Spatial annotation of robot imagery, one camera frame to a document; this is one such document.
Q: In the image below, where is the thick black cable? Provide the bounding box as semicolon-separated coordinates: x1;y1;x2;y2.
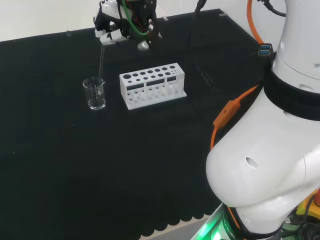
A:
189;0;215;88

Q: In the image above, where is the pale board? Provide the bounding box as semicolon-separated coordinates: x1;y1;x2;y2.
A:
141;215;219;240

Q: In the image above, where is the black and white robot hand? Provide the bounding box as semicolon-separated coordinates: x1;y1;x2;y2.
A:
93;0;131;47

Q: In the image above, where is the white test tube rack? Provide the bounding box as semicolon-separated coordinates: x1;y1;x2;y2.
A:
119;62;188;111

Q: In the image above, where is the green cable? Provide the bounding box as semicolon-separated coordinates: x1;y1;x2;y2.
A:
117;0;151;40

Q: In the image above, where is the black bench cloth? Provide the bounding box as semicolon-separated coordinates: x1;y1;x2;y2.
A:
0;8;276;240

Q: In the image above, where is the yellow stop button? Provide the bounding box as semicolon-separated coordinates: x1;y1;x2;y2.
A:
295;189;320;224

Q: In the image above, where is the orange cable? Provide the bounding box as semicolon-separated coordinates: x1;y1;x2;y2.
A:
210;0;266;228

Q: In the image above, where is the thin black cable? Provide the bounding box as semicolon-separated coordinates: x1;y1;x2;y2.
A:
259;0;287;18

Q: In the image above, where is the clear glass rod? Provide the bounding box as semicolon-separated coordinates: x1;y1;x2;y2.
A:
98;43;105;81

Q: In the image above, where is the clear glass beaker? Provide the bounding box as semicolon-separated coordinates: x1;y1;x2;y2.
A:
82;77;107;111

